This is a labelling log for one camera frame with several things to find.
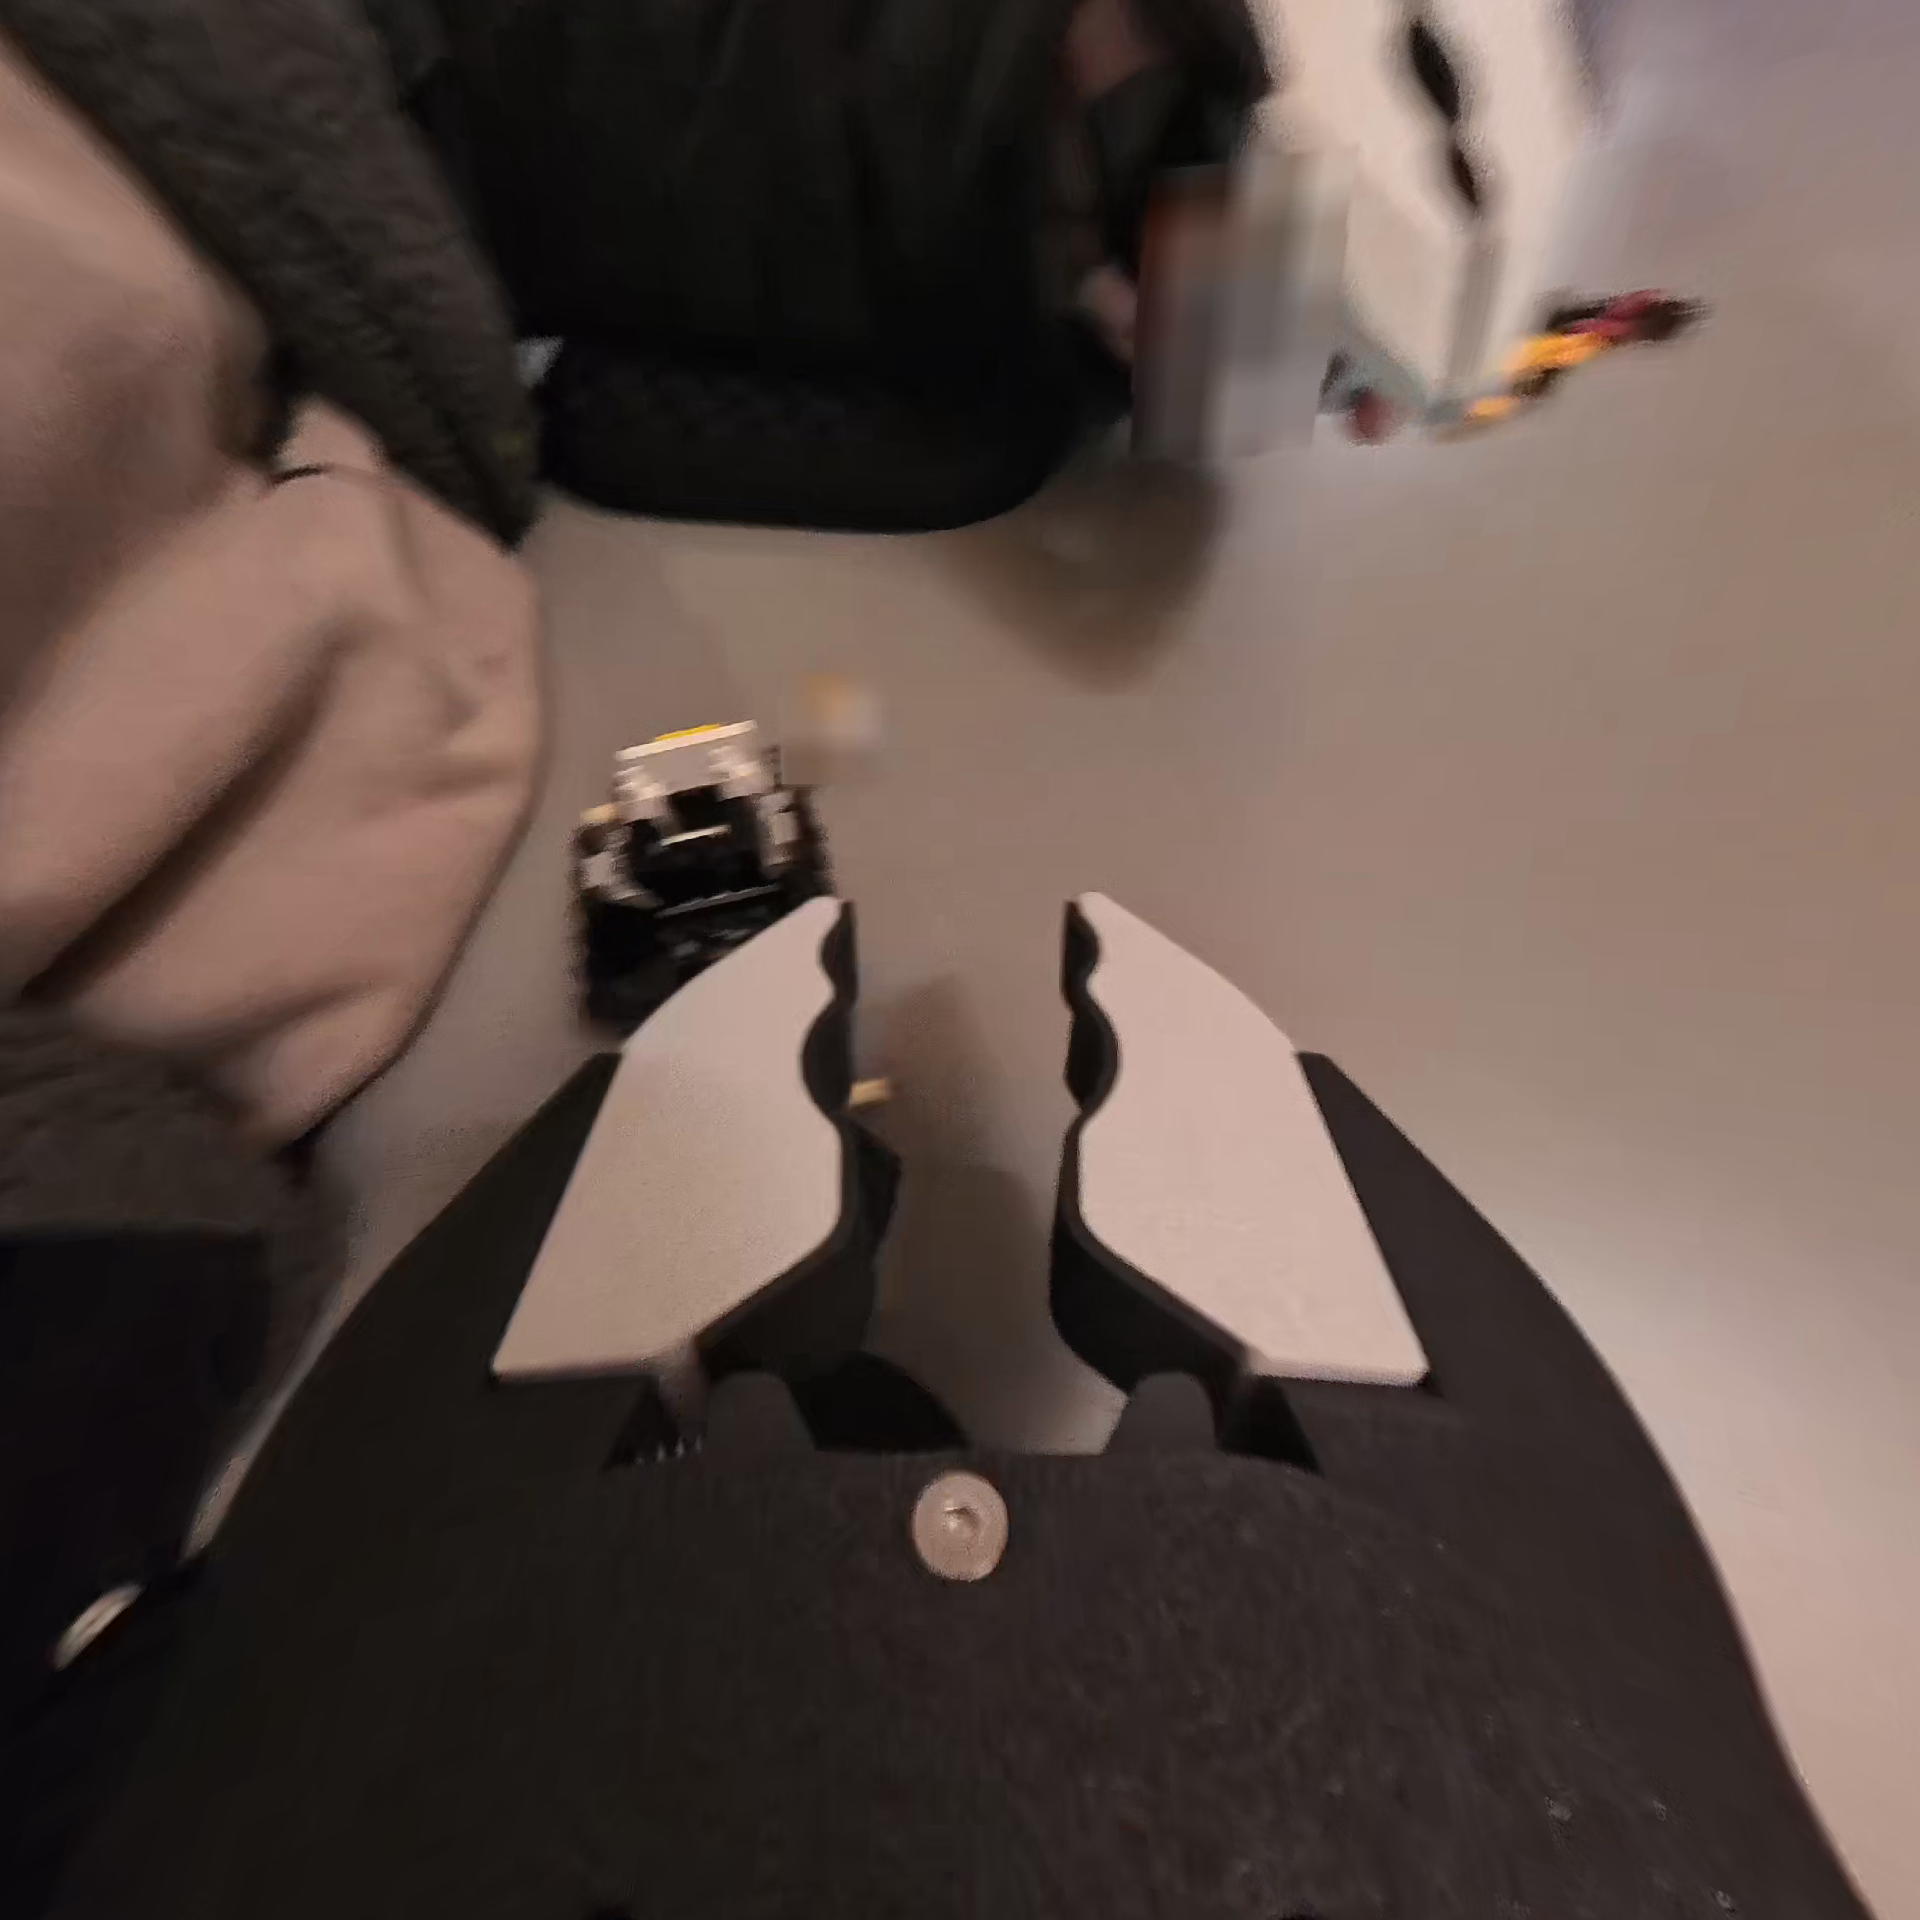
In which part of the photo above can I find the black toy brick vehicle model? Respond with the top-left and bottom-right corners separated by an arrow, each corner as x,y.
566,720 -> 899,1117

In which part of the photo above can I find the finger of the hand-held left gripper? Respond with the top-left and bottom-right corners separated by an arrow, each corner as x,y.
1436,0 -> 1603,392
1273,0 -> 1485,388

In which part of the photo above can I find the pile of orange black bricks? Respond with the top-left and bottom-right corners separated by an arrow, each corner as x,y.
1325,290 -> 1713,446

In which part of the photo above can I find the grey desk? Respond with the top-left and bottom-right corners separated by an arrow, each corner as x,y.
179,0 -> 1920,1920

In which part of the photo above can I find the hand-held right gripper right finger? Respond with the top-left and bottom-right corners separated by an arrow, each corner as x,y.
1053,888 -> 1434,1389

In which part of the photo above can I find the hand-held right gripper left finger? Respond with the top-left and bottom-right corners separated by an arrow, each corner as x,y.
489,896 -> 903,1383

